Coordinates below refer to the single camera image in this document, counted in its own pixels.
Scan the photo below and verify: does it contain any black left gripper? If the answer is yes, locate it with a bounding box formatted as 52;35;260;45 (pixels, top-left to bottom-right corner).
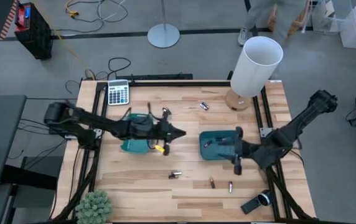
128;107;187;156

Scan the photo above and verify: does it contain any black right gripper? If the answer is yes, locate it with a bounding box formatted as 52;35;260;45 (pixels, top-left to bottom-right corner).
217;127;261;175

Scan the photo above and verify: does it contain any teal plastic bin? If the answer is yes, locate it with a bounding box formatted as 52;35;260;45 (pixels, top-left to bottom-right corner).
120;113;151;155
199;129;243;161

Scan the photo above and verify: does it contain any grey desk calculator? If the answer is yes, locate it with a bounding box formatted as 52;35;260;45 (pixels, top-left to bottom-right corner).
107;79;130;106

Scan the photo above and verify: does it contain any white shade wooden lamp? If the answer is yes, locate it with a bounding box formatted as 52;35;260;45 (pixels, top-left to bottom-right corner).
224;35;284;112

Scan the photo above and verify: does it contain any grey round base pole stand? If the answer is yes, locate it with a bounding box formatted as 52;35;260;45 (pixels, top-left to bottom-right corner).
147;0;181;49

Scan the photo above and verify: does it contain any green potted succulent plant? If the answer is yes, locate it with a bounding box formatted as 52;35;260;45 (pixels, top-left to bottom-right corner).
74;189;113;224

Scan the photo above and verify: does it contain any wicker basket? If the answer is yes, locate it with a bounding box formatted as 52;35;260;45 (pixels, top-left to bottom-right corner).
267;2;311;32

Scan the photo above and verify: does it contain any person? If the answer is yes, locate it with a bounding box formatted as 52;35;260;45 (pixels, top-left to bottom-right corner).
237;0;310;47

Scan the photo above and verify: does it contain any clear plastic container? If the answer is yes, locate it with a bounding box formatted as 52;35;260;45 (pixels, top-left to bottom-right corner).
311;0;353;35

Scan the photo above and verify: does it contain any black red power box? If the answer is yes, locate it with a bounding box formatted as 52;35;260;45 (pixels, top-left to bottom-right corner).
14;2;54;60

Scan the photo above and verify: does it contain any black desk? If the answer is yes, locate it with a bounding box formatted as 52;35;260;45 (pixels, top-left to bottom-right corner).
0;95;27;190

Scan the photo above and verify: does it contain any black aluminium rig frame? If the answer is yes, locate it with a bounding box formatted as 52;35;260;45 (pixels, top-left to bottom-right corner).
52;73;317;224

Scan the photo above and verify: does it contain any black handheld camera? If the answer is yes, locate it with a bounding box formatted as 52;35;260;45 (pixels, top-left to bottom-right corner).
240;189;274;215

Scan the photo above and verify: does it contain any yellow extension cord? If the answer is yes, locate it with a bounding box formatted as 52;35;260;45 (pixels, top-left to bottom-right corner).
31;0;91;72

